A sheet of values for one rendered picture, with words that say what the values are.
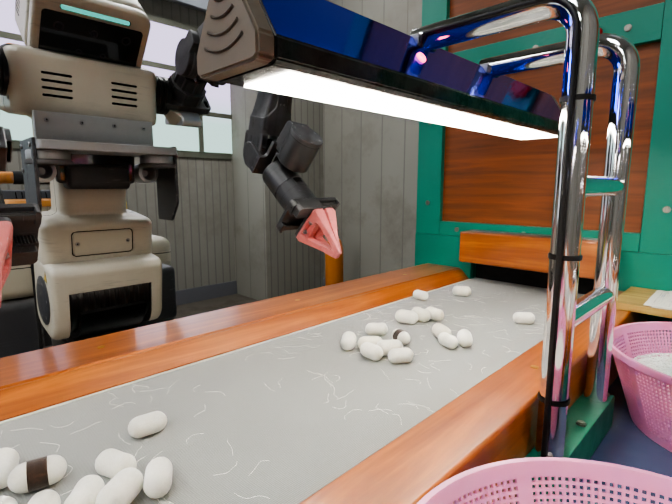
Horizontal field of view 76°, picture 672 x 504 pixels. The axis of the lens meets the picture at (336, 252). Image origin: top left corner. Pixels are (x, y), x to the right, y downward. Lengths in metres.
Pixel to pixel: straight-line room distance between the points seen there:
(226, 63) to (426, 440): 0.31
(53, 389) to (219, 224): 3.41
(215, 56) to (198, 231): 3.48
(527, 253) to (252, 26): 0.76
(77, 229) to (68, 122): 0.21
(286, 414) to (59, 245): 0.70
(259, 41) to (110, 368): 0.40
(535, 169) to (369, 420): 0.73
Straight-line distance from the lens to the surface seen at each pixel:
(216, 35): 0.35
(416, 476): 0.33
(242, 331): 0.63
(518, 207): 1.04
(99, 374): 0.56
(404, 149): 3.39
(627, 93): 0.56
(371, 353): 0.56
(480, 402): 0.44
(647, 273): 0.97
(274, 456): 0.40
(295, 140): 0.71
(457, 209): 1.10
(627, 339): 0.73
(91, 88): 1.06
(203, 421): 0.46
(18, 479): 0.41
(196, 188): 3.79
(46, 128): 1.01
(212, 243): 3.87
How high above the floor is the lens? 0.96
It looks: 9 degrees down
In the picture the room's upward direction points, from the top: straight up
